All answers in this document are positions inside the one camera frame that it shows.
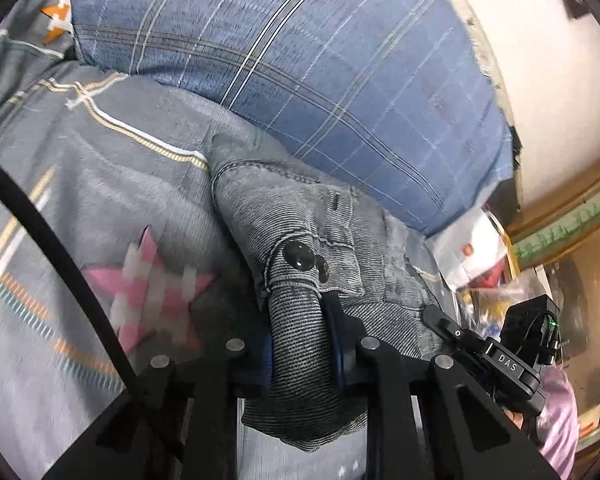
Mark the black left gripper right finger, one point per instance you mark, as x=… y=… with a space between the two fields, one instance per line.
x=458 y=341

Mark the person's right hand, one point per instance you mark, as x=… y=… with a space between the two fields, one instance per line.
x=516 y=418

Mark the grey denim pants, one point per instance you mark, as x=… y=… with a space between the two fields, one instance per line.
x=304 y=235

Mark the grey patterned bed sheet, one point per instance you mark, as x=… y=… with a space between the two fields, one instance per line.
x=117 y=166

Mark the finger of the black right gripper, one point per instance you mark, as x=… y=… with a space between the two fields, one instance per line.
x=427 y=419

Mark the blue plaid pillow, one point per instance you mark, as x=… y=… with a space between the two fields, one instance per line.
x=386 y=95

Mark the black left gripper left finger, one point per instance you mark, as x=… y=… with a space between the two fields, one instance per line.
x=181 y=424

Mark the white paper bag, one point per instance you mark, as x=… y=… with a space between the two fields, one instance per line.
x=473 y=245

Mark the pink satin sleeve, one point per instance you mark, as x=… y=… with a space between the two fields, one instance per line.
x=557 y=427

